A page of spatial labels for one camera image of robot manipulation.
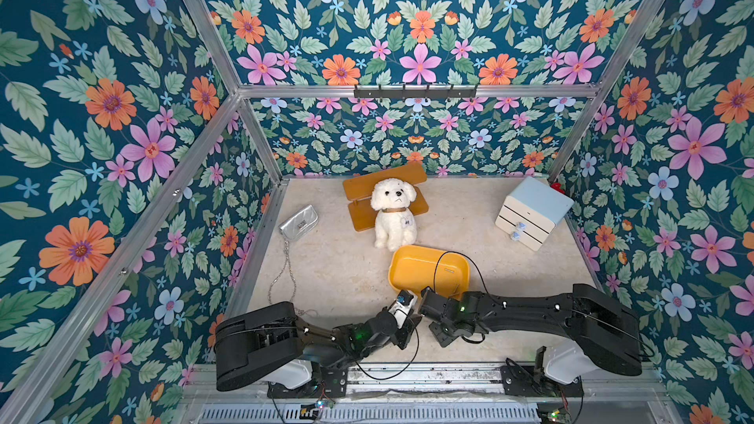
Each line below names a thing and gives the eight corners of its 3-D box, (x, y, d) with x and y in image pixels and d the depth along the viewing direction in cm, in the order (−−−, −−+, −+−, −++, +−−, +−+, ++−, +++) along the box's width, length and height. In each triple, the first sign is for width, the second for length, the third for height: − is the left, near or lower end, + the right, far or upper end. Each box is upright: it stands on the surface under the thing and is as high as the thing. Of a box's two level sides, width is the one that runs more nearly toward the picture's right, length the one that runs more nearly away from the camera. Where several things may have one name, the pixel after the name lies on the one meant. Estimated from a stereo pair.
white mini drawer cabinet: (492, 226, 107) (503, 199, 95) (513, 202, 114) (526, 175, 102) (536, 255, 99) (555, 230, 87) (556, 228, 106) (576, 201, 94)
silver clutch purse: (284, 239, 104) (276, 225, 97) (314, 217, 110) (308, 202, 104) (292, 247, 102) (284, 233, 95) (322, 224, 108) (317, 209, 101)
